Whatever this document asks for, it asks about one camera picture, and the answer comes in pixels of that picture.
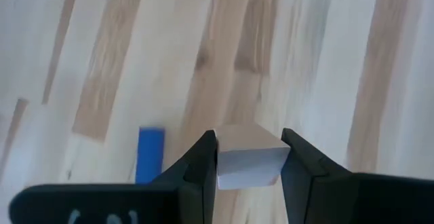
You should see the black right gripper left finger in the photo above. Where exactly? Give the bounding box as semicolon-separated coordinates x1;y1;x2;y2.
8;129;219;224

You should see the small plain wooden block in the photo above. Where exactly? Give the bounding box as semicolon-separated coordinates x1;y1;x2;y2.
213;123;292;191

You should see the dark blue block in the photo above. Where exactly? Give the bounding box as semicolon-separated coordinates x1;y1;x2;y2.
134;126;166;185

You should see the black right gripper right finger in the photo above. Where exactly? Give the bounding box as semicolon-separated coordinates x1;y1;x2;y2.
280;127;434;224

